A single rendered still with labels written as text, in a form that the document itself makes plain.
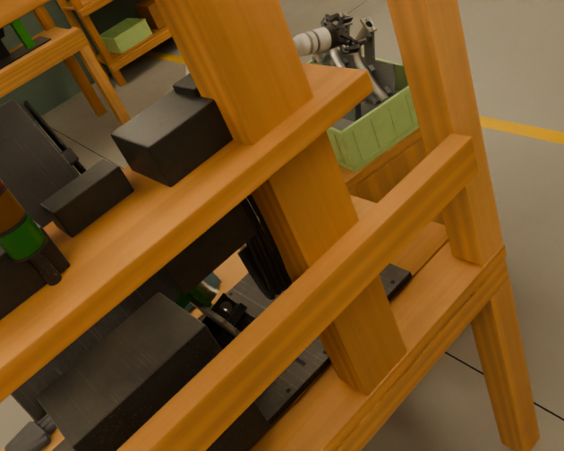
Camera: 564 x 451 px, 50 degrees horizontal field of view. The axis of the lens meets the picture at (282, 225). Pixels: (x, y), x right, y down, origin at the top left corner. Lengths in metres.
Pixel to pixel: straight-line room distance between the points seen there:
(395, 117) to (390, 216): 1.10
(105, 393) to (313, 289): 0.41
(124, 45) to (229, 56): 5.75
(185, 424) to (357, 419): 0.49
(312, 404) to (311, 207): 0.52
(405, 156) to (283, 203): 1.30
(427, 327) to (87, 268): 0.84
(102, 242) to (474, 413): 1.72
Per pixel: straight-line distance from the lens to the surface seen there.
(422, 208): 1.20
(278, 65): 0.95
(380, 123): 2.16
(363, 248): 1.09
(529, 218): 3.01
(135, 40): 6.69
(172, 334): 1.16
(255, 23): 0.92
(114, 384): 1.16
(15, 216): 0.82
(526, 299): 2.66
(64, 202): 0.95
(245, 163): 0.90
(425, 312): 1.48
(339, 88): 1.00
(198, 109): 0.94
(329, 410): 1.38
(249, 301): 1.66
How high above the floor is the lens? 1.97
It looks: 35 degrees down
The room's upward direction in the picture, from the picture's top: 25 degrees counter-clockwise
